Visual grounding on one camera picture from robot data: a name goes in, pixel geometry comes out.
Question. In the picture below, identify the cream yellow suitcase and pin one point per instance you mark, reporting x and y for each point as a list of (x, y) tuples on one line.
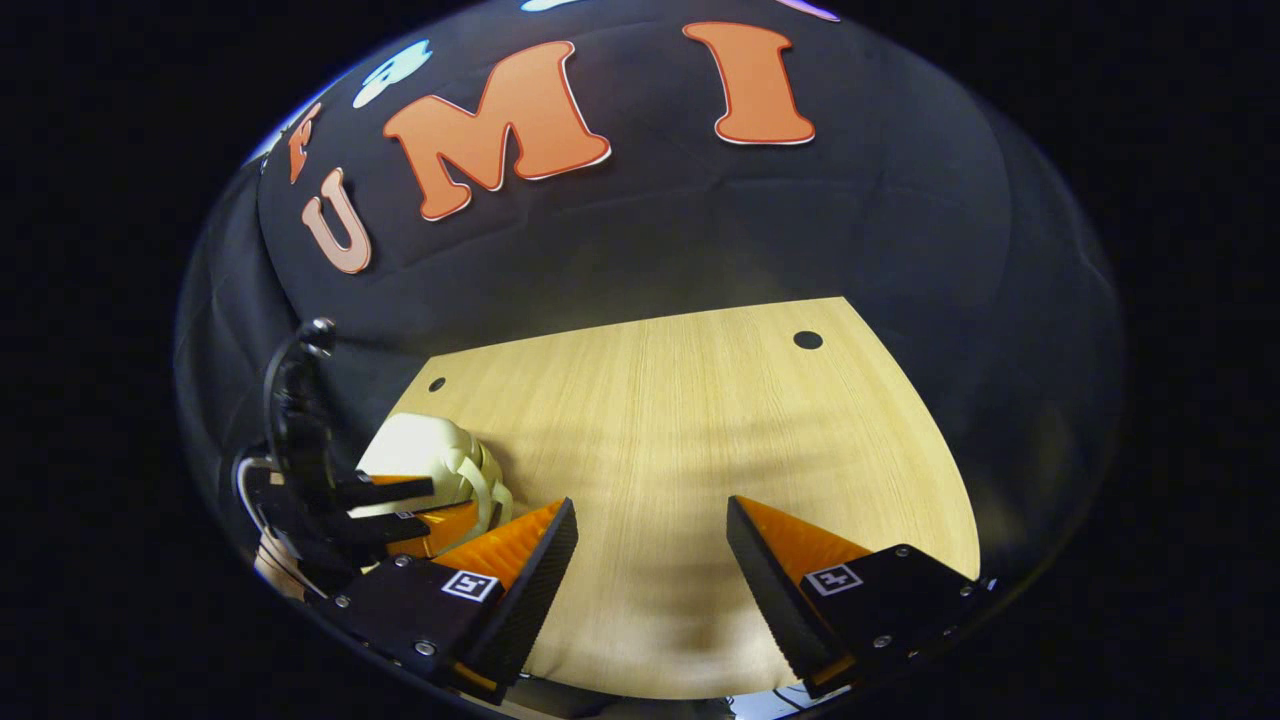
[(430, 450)]

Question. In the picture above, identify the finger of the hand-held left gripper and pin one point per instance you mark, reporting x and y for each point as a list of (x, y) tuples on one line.
[(390, 490), (370, 528)]

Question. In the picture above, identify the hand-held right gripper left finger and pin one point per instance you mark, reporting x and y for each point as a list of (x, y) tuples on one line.
[(530, 600)]

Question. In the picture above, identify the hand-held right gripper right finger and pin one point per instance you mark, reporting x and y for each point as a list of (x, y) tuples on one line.
[(775, 600)]

